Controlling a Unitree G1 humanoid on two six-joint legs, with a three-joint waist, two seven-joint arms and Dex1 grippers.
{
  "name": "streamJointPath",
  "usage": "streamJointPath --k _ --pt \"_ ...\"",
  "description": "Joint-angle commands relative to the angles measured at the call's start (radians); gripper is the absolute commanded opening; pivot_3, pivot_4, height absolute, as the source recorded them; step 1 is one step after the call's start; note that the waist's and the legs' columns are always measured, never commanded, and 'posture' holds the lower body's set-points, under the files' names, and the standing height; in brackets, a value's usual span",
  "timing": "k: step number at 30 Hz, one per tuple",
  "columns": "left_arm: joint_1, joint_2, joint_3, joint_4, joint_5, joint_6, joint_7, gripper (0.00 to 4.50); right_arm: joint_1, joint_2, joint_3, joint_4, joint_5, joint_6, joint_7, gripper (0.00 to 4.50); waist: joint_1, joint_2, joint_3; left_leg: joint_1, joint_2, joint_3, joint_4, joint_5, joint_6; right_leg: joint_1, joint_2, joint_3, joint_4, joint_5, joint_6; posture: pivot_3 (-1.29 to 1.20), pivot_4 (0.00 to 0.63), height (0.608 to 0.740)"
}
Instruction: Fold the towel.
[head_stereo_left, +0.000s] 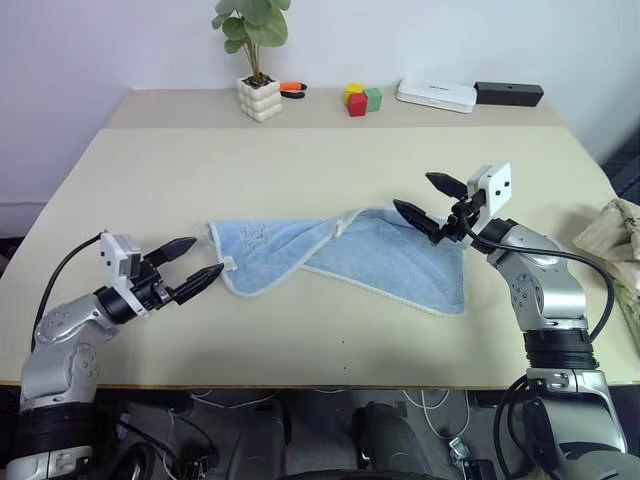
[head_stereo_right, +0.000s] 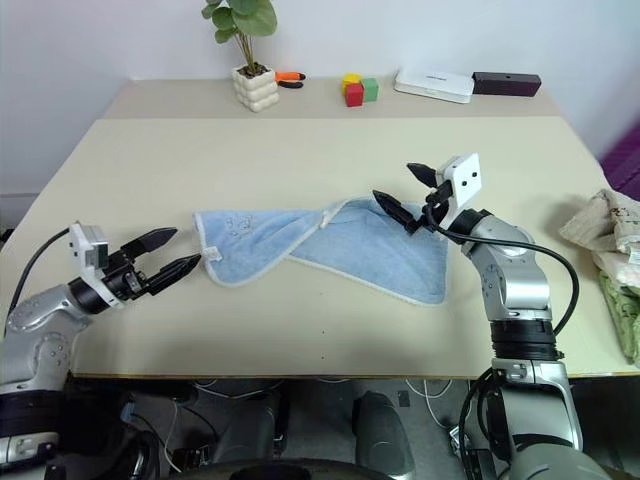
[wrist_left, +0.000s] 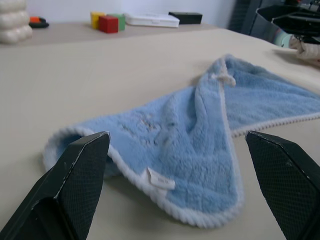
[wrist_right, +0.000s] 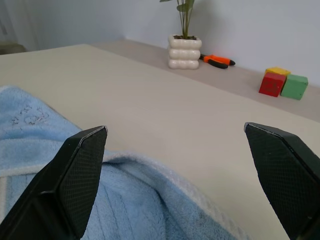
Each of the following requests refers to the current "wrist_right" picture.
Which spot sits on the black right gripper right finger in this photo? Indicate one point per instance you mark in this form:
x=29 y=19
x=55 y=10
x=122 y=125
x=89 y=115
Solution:
x=287 y=175

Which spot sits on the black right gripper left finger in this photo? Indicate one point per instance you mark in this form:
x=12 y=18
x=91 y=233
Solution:
x=62 y=190

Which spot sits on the light blue cloth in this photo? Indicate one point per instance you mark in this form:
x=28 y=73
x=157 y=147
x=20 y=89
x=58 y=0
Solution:
x=140 y=200

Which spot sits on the green cube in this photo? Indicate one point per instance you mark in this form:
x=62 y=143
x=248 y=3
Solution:
x=294 y=87

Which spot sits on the red cube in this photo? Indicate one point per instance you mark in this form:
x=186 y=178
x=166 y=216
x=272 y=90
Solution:
x=271 y=85

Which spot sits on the yellow cube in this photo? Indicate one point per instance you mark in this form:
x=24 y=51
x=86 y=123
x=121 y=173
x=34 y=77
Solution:
x=278 y=70

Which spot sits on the orange and black pliers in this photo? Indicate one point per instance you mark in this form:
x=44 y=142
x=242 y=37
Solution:
x=217 y=60

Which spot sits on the olive grey background furniture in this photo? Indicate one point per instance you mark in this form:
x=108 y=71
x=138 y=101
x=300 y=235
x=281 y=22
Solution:
x=11 y=48

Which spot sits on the cream bubble plant pot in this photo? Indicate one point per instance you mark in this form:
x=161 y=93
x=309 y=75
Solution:
x=184 y=53

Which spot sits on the green leafy plant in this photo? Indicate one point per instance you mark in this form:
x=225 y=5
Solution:
x=185 y=25

